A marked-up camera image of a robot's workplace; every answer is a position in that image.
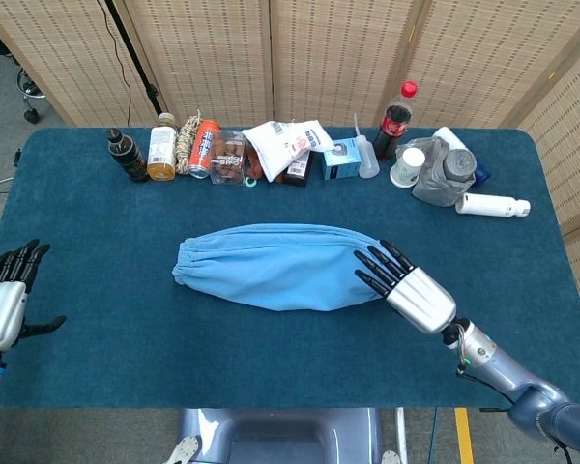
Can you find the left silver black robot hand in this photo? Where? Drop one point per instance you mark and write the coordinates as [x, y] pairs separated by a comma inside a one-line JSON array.
[[0, 309]]

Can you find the blue-grey robot torso base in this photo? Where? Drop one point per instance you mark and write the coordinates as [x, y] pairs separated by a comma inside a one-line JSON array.
[[280, 435]]

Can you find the white plastic bottle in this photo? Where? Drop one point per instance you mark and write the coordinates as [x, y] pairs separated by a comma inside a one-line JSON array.
[[488, 204]]

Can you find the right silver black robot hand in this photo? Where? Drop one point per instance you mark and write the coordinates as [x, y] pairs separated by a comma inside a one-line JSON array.
[[420, 299]]

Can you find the grey plastic bag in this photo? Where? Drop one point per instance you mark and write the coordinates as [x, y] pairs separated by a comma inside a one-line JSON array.
[[435, 183]]

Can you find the black tripod stand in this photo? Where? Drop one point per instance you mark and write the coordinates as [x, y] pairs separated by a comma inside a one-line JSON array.
[[135, 58]]

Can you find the orange drink can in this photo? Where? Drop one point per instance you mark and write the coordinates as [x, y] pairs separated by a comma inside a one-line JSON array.
[[204, 150]]

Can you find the yellow juice bottle white label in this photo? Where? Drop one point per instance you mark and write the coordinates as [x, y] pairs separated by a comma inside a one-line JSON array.
[[162, 154]]

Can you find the cola bottle red cap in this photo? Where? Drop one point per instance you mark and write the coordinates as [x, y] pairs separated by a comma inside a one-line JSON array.
[[391, 125]]

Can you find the dark brown barcode box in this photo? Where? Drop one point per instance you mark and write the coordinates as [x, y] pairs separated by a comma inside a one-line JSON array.
[[299, 171]]

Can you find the white paper cup leaf print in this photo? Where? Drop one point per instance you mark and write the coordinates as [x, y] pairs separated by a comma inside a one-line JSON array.
[[406, 169]]

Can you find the black office chair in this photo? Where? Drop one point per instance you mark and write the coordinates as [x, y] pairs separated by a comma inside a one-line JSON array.
[[29, 89]]

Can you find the light blue fleece pants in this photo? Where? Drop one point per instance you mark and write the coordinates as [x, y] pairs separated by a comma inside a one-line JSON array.
[[270, 270]]

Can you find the white paper roll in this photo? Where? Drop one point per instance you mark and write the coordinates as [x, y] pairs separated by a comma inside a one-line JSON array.
[[452, 137]]

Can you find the clear squeeze bottle with nozzle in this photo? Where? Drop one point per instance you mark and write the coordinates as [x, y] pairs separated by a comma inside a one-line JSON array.
[[368, 159]]

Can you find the clear box of brown capsules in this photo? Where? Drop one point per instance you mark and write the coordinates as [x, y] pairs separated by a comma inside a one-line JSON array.
[[227, 159]]

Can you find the white printed pouch bag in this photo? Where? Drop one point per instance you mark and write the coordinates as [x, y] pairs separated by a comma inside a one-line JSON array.
[[280, 145]]

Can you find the dark tea bottle black cap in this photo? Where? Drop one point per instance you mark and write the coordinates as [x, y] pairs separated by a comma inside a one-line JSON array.
[[130, 159]]

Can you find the dark blue object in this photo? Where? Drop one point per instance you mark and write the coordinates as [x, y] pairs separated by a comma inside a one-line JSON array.
[[483, 174]]

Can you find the light blue carton box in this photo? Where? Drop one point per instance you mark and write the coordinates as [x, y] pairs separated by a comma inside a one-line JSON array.
[[340, 162]]

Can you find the grey bag roll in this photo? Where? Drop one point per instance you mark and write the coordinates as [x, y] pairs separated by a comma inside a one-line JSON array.
[[459, 164]]

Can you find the teal table mat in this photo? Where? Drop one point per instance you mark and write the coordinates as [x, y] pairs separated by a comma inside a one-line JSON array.
[[290, 348]]

